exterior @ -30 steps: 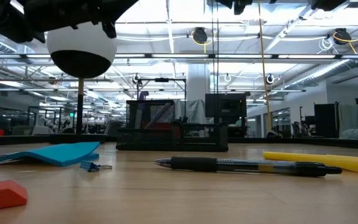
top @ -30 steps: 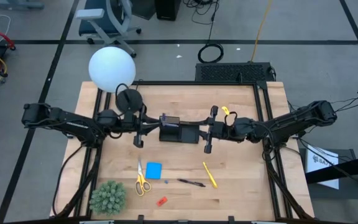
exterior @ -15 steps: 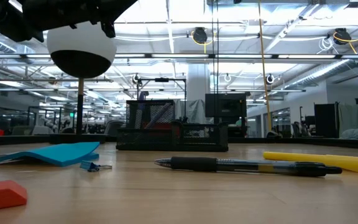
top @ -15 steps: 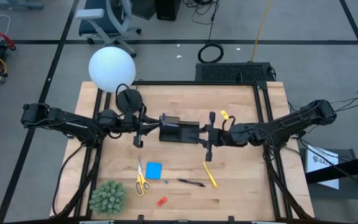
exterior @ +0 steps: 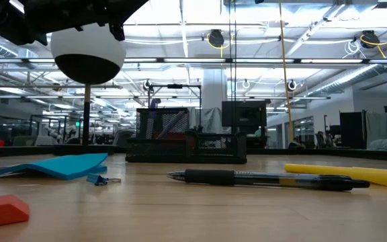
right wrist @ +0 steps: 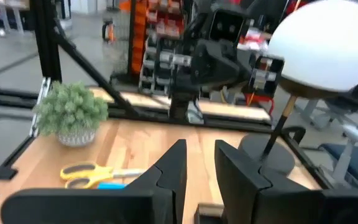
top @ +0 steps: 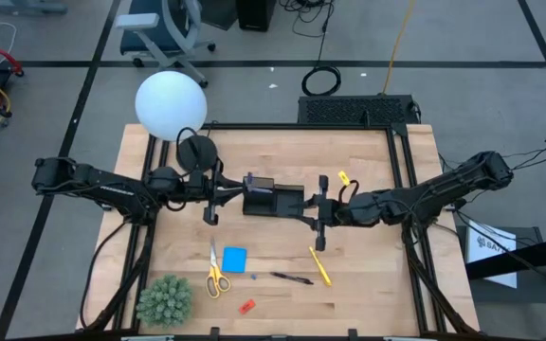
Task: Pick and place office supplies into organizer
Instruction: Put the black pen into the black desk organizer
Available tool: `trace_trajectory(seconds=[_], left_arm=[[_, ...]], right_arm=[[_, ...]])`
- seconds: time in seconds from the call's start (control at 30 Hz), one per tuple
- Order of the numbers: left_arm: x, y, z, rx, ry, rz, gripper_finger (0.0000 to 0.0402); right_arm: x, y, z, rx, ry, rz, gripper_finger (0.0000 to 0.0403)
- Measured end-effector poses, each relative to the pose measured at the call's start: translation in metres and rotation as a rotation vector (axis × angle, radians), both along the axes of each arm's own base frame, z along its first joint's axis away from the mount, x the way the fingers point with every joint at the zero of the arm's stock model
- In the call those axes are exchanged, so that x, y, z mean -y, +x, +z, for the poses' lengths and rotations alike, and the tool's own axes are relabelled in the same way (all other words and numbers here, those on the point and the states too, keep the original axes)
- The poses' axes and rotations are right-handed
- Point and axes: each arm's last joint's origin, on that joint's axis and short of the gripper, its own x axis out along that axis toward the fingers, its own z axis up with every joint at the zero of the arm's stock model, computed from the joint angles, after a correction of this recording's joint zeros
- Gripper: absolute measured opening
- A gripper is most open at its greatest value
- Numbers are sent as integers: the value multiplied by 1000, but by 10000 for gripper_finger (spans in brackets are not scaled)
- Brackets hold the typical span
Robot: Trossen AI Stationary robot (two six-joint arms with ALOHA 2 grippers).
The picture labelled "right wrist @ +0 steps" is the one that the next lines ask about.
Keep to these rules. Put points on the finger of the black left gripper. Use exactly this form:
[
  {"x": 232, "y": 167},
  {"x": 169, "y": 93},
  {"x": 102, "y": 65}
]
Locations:
[
  {"x": 266, "y": 76},
  {"x": 176, "y": 59}
]

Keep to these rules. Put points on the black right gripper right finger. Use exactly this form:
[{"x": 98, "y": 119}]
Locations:
[{"x": 244, "y": 193}]

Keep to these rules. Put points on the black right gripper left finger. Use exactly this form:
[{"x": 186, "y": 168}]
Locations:
[{"x": 169, "y": 186}]

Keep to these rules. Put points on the black mesh desk organizer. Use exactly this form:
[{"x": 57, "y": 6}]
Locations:
[{"x": 197, "y": 219}]

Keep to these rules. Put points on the blue sticky note pad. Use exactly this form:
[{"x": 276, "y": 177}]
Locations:
[{"x": 110, "y": 186}]

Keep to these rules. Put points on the white blue office chair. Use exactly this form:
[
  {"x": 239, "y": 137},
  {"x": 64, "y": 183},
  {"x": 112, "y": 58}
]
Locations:
[{"x": 356, "y": 137}]

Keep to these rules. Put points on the orange bin storage rack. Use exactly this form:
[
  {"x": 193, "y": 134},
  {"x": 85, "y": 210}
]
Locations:
[{"x": 138, "y": 37}]

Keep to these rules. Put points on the green potted plant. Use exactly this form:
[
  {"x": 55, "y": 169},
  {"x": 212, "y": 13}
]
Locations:
[{"x": 70, "y": 109}]

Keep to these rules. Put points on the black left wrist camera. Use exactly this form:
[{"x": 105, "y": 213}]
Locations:
[{"x": 227, "y": 26}]

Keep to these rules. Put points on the black aluminium table frame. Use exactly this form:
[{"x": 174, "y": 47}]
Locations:
[{"x": 47, "y": 46}]

